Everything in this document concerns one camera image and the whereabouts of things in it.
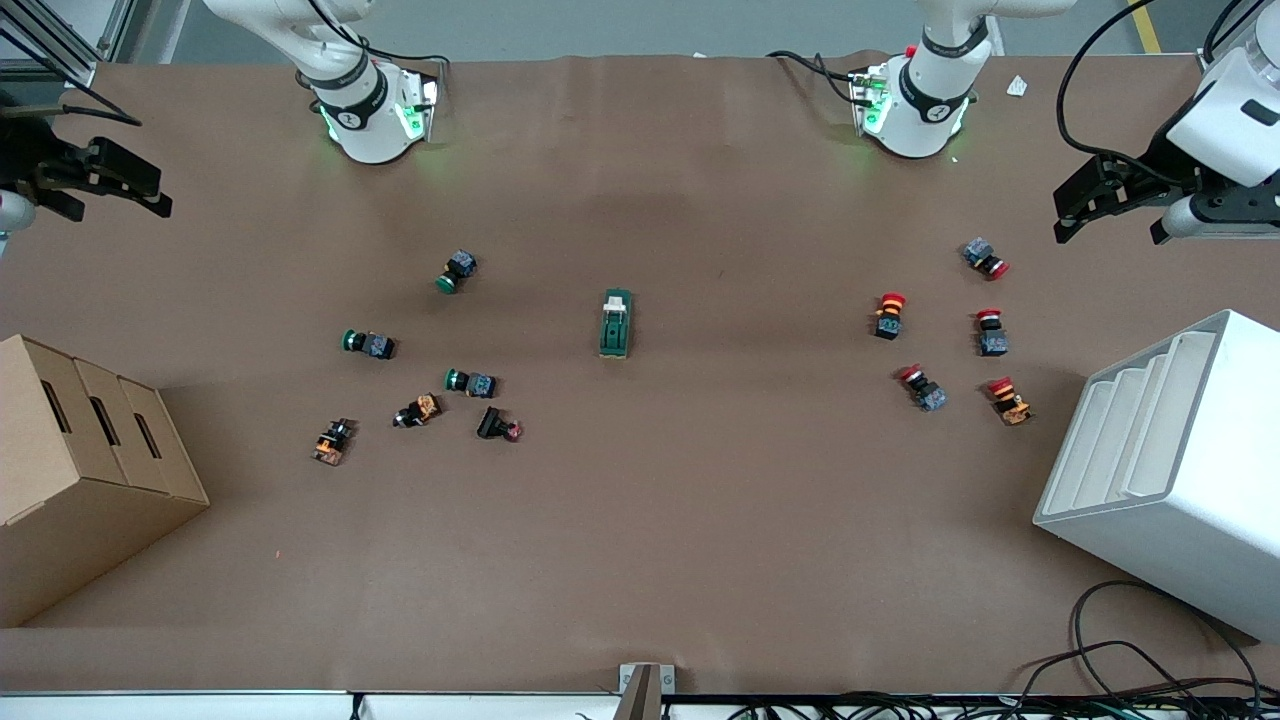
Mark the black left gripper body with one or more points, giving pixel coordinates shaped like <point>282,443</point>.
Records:
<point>1157,164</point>

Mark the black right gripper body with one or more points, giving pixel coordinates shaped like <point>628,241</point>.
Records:
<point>32,160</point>

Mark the green load switch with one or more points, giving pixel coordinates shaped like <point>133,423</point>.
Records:
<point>616,330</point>

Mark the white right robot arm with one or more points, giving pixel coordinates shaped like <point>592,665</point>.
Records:
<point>365,120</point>

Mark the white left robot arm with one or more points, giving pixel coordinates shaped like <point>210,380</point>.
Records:
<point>925,100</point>

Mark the red push button blue block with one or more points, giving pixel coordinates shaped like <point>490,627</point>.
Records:
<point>923,388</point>
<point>991,333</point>
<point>985,258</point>

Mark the small white paper scrap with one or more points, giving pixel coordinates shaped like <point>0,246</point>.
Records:
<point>1017,85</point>

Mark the red push button orange block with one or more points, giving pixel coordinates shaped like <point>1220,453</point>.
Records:
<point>1009,400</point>

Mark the red yellow emergency button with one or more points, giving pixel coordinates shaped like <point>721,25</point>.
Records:
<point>889,315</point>

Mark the green push button blue block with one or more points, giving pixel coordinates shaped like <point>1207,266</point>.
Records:
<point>470,382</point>
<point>457,271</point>
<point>368,343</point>

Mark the brown cardboard box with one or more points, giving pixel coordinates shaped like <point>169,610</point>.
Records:
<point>80,470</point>

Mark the black push button orange block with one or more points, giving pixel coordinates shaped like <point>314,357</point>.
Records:
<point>417,410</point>
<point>333,441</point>

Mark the white stepped plastic rack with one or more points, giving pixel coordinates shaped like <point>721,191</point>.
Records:
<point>1180,500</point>

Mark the dark red push button black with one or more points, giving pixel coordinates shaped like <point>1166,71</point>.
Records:
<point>498,424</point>

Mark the brown paper table cover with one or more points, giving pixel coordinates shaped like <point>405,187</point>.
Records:
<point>700,500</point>

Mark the white table edge rail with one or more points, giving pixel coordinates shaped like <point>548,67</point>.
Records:
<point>200,708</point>

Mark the grey metal table bracket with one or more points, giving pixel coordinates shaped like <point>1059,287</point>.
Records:
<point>645,690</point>

